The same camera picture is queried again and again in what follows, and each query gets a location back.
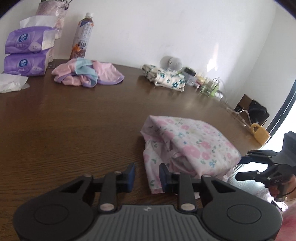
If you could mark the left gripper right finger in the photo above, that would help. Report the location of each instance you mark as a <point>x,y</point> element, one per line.
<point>172,182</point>

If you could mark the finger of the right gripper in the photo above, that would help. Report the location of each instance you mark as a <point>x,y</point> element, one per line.
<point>252,175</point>
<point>258,156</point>

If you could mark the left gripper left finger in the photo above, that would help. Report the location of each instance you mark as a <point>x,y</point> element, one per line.
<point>122,182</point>

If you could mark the pink floral baby dress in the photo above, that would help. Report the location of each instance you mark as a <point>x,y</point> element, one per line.
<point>187,146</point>

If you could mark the person's right hand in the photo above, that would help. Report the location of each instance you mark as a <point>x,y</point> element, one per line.
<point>273,190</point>

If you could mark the yellow mug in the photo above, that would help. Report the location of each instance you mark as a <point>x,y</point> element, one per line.
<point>260,133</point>

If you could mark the black bag on floor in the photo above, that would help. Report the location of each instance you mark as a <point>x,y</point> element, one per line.
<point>258,113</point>

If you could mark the clear cosmetics organizer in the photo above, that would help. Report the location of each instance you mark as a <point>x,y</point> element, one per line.
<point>208,86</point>

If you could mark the folded cream floral cloth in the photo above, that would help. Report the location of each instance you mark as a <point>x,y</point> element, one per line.
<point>164,78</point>

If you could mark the small white floral tin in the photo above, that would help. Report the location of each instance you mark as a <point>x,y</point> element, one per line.
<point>190,76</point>

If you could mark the pink purple blue garment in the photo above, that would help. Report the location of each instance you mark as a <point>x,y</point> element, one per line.
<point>87,73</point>

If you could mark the white round speaker toy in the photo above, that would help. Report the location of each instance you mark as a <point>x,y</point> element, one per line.
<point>171,63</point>

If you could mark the brown tea drink bottle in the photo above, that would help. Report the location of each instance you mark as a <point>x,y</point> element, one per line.
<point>82,36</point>

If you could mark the lower purple tissue pack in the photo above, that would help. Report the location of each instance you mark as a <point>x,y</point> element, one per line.
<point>27,64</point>

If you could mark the purple tissue pack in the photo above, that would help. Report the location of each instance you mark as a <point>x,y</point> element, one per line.
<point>27,64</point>
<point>36,33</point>

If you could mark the crumpled white tissue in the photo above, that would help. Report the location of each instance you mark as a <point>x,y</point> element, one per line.
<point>11,83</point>

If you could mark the upper purple tissue pack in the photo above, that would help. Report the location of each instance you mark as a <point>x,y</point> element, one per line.
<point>36,33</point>

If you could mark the pink lace flower vase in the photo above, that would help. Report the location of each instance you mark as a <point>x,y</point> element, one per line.
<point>58,9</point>

